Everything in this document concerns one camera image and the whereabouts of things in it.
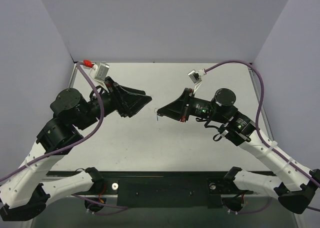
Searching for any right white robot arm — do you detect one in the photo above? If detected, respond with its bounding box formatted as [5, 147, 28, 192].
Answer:
[157, 88, 320, 214]

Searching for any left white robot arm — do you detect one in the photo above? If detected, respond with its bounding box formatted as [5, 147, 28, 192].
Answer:
[0, 77, 152, 221]

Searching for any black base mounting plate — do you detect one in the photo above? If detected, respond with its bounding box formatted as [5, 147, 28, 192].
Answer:
[102, 171, 242, 208]

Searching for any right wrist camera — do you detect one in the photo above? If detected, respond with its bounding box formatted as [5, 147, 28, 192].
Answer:
[188, 70, 202, 94]

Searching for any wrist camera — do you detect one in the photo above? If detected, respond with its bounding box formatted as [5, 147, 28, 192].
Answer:
[188, 70, 202, 94]
[92, 62, 110, 86]

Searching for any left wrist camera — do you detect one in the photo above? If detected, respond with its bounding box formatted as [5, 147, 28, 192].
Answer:
[92, 62, 110, 86]

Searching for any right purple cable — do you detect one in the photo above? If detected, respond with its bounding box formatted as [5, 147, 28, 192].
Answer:
[203, 60, 320, 211]

